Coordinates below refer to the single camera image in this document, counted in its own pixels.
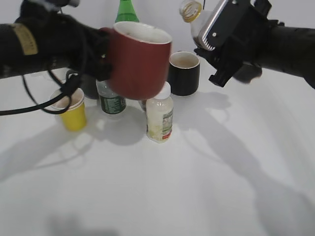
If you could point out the black ceramic mug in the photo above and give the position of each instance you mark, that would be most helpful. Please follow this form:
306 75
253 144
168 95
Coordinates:
184 73

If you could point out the green soda bottle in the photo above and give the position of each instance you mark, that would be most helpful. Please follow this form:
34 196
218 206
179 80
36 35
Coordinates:
126 12

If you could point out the cola bottle red label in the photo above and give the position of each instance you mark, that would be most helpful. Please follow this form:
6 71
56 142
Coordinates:
193 13

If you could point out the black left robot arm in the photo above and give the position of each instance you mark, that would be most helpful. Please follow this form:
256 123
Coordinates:
42 38

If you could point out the milky drink bottle white cap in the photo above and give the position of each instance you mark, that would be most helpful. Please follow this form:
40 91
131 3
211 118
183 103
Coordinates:
159 113

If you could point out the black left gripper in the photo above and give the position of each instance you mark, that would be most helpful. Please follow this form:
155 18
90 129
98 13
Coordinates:
97 43

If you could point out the clear water bottle green label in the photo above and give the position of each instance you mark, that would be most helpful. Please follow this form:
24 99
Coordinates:
111 103

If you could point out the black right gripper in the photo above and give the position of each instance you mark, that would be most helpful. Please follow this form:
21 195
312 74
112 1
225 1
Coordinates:
243 24

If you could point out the dark red ceramic mug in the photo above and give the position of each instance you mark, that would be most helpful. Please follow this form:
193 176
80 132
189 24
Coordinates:
138 56

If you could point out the brown drink bottle beige cap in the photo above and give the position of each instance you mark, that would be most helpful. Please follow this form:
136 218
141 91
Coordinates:
142 104

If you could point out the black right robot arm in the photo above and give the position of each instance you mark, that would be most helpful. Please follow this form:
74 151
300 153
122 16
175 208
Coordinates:
288 50

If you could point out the yellow paper cup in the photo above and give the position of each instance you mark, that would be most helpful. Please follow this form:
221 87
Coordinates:
74 119

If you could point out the dark grey ceramic mug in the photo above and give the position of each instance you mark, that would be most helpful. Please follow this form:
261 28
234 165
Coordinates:
86 83

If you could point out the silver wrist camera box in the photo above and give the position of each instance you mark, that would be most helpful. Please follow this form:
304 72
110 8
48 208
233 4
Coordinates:
209 34

